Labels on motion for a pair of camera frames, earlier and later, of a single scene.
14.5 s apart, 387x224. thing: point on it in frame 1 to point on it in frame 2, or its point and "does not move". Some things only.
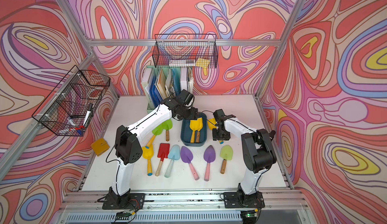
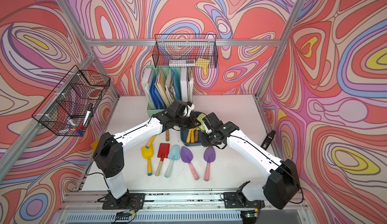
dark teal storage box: (186, 132) does not move
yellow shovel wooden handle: (197, 137) does not move
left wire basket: (69, 107) does not move
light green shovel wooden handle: (226, 153) to (200, 117)
